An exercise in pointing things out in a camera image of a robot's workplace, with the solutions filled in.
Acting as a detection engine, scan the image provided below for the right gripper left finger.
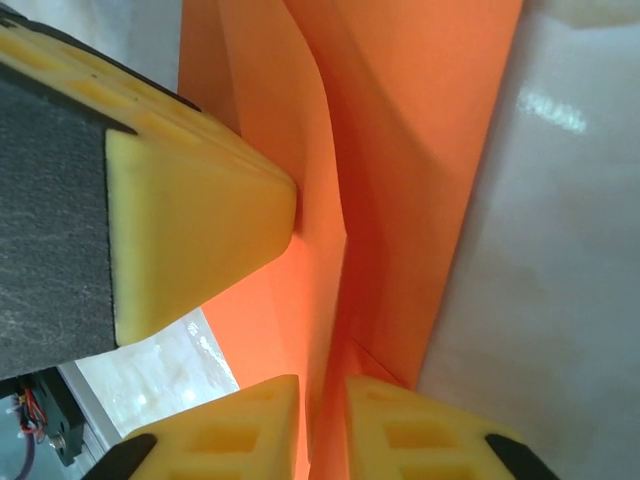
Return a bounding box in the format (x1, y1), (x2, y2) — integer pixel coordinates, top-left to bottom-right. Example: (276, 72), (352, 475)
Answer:
(92, 373), (302, 480)

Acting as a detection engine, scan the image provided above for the orange cloth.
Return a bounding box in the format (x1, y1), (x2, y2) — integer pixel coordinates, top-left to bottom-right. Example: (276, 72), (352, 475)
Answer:
(177, 0), (526, 480)

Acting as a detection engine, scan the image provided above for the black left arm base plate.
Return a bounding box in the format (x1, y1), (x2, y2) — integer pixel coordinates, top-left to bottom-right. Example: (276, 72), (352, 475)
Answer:
(0, 372), (89, 469)

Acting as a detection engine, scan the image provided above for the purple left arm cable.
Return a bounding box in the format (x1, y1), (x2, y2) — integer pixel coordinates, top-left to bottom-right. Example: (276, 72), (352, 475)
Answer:
(19, 429), (39, 471)

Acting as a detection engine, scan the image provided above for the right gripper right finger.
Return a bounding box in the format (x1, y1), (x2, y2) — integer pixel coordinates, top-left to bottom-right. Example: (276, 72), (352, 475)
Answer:
(343, 373), (556, 480)

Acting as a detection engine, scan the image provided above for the red wire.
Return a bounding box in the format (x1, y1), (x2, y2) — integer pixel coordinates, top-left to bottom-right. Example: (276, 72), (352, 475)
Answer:
(17, 389), (44, 436)

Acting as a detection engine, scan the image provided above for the wide aluminium mounting rail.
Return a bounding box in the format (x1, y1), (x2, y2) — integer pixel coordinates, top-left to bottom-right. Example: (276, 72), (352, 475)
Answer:
(57, 359), (129, 456)

